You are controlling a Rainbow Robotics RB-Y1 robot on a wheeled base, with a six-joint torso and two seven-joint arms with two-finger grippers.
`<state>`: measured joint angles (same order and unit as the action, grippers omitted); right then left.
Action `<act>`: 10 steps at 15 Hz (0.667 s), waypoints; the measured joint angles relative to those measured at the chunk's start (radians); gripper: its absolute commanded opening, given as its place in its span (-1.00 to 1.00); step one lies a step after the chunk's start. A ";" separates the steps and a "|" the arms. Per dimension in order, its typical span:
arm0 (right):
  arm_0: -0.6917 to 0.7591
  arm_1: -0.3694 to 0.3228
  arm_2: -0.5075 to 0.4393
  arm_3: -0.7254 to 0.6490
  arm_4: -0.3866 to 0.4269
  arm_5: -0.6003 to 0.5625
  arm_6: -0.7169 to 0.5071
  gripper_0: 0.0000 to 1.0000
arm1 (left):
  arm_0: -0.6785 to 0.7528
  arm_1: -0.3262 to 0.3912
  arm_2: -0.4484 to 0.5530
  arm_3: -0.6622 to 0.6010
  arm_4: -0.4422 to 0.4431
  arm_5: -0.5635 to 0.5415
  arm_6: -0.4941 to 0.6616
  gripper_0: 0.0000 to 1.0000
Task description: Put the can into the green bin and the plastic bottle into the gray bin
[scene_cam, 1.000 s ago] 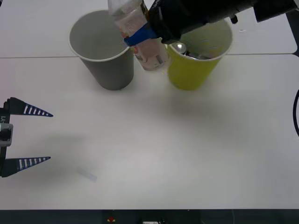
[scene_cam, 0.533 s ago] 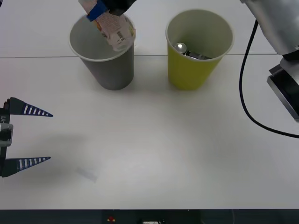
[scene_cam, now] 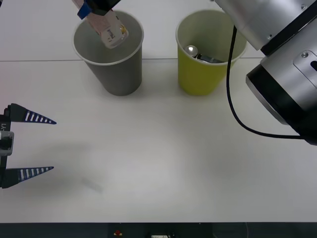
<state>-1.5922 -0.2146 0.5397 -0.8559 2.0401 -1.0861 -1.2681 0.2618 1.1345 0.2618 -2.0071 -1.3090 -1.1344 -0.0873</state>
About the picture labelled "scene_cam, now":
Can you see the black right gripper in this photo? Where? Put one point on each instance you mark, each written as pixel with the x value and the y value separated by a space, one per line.
pixel 104 6

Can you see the grey plastic bin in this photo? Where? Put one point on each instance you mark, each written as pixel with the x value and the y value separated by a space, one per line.
pixel 119 79

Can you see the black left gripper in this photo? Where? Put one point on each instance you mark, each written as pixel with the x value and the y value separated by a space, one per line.
pixel 5 123

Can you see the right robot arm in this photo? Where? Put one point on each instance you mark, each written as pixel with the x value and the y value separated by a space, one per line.
pixel 284 74

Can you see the red button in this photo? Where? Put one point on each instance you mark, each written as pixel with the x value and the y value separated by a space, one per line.
pixel 118 233

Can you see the dark drink can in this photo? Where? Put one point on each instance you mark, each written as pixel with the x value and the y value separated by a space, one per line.
pixel 192 50

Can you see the yellow-green plastic bin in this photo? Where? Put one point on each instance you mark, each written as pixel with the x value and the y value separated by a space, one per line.
pixel 198 79

